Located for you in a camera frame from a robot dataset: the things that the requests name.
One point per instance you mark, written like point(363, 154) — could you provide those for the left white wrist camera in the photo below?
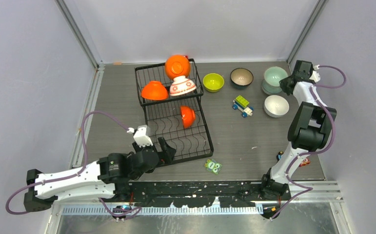
point(141, 135)

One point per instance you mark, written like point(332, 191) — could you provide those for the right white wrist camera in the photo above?
point(315, 76)

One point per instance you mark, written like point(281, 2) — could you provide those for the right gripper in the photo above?
point(284, 84)

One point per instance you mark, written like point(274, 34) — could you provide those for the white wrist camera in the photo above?
point(315, 76)
point(141, 135)

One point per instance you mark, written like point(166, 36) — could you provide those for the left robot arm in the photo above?
point(105, 178)

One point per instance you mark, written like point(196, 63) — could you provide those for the yellow green bowl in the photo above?
point(213, 82)

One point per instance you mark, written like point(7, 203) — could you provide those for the green owl number tile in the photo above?
point(212, 166)

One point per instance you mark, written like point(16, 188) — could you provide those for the black wire dish rack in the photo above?
point(164, 119)

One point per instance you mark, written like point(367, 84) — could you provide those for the orange bowl upper shelf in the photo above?
point(154, 90)

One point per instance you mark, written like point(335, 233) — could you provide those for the orange bowl lower shelf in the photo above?
point(188, 116)

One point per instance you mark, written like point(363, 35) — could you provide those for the white red patterned bowl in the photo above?
point(181, 85)

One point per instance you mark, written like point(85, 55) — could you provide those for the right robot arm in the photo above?
point(309, 131)

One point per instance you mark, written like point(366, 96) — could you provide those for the floral pale green bowl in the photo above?
point(274, 75)

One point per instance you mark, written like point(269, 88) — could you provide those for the orange bowl shelf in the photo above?
point(154, 90)
point(188, 116)

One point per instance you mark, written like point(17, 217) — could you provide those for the toy brick car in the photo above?
point(242, 104)

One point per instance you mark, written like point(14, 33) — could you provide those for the orange bowl top upright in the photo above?
point(177, 65)

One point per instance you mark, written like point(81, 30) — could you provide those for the pale green ringed bowl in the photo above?
point(269, 89)

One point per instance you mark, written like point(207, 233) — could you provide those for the blue owl number tile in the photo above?
point(279, 155)

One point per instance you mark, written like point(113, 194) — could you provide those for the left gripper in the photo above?
point(169, 152)

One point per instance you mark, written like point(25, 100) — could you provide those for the white ribbed bowl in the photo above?
point(276, 106)

